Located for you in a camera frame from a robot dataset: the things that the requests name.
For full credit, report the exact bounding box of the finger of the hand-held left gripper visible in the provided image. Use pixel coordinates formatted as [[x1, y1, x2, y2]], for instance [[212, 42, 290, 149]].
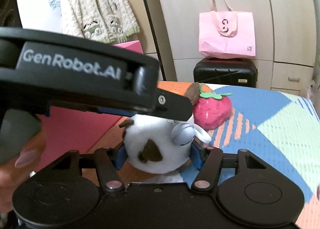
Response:
[[152, 87, 194, 122]]

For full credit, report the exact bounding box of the beige wardrobe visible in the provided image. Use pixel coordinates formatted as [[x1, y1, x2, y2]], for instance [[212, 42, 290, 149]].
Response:
[[149, 0, 318, 96]]

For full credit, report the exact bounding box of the black vertical pole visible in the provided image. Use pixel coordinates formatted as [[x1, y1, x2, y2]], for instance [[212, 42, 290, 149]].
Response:
[[134, 0, 168, 82]]

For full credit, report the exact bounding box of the pink storage box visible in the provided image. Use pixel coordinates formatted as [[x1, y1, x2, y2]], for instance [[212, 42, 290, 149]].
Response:
[[32, 40, 143, 172]]

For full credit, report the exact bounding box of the pink paper shopping bag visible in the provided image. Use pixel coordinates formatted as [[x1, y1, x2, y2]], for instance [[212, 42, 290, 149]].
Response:
[[198, 0, 257, 59]]

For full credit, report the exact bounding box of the cream green fluffy cardigan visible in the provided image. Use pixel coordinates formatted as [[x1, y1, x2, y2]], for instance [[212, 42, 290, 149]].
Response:
[[61, 0, 141, 44]]

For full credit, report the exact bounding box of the person's left hand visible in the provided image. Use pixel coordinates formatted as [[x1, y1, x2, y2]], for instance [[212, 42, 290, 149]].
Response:
[[0, 129, 48, 213]]

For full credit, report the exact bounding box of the patterned bed blanket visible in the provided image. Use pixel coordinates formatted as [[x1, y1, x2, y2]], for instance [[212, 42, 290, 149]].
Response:
[[30, 80, 320, 229]]

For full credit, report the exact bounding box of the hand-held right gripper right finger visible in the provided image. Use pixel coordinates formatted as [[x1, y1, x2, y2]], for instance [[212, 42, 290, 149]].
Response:
[[191, 142, 267, 192]]

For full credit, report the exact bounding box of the red strawberry plush toy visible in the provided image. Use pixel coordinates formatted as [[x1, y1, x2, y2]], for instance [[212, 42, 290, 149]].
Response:
[[192, 83, 233, 130]]

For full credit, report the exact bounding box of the black suitcase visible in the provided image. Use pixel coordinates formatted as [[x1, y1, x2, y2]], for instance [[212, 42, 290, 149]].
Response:
[[193, 57, 259, 89]]

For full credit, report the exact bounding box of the white brown-spotted plush toy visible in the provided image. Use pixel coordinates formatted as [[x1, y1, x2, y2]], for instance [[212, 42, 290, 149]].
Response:
[[119, 83, 212, 175]]

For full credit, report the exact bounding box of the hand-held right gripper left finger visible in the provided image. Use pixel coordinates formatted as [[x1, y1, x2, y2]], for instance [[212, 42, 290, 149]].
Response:
[[45, 144, 127, 193]]

